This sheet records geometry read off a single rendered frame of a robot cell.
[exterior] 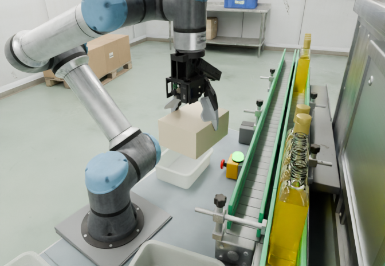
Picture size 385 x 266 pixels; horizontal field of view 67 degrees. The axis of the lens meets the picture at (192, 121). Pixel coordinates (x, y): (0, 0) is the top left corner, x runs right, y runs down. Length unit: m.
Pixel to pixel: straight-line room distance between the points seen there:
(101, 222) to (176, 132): 0.35
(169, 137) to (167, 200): 0.36
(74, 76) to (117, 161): 0.29
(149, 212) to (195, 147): 0.37
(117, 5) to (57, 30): 0.18
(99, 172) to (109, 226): 0.18
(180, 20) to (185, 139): 0.28
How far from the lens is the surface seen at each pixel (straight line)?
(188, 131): 0.69
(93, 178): 0.81
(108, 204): 0.85
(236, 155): 1.11
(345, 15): 6.55
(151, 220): 0.98
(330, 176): 1.04
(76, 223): 1.01
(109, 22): 0.58
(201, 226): 0.97
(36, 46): 0.79
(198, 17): 0.65
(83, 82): 0.93
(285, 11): 6.52
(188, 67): 0.67
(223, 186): 1.12
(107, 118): 0.91
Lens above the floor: 1.46
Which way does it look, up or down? 27 degrees down
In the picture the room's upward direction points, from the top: straight up
